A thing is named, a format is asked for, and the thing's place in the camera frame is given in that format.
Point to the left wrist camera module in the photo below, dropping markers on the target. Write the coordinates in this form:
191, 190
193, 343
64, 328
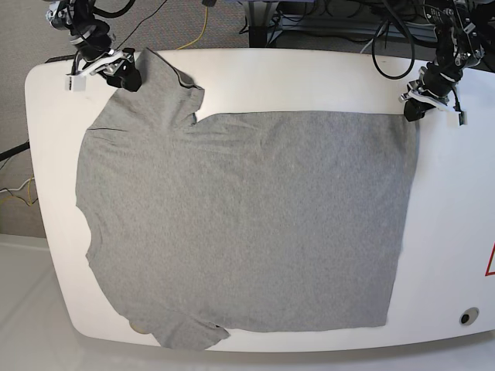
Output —
457, 118

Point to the left table cable grommet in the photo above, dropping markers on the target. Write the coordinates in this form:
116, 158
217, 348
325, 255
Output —
138, 329

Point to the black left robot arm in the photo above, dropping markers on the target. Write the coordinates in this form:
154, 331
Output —
458, 48

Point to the aluminium frame rail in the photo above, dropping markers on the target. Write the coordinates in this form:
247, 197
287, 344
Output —
352, 27

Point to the black table leg post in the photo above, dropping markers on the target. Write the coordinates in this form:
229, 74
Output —
256, 13

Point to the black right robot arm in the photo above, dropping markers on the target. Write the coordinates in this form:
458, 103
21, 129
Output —
90, 36

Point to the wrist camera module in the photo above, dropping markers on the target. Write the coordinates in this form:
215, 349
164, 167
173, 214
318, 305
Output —
75, 83
457, 118

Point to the right table cable grommet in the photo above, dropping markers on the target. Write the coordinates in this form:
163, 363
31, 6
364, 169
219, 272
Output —
469, 316

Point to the red triangle warning sticker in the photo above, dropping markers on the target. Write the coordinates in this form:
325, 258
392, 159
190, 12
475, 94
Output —
490, 269

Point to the grey T-shirt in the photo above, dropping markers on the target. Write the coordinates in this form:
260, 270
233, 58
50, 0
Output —
265, 222

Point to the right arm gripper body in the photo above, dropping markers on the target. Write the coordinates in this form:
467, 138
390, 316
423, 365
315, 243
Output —
90, 60

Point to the table cable grommet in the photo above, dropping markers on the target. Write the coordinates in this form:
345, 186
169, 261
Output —
138, 329
469, 316

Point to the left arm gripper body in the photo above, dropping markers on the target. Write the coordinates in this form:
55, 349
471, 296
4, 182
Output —
435, 87

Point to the black bar behind table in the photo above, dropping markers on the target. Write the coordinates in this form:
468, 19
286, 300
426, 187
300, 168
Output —
60, 58

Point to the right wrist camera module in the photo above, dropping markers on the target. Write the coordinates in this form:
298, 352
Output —
75, 83

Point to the black rod at left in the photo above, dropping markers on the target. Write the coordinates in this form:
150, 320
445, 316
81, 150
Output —
14, 151

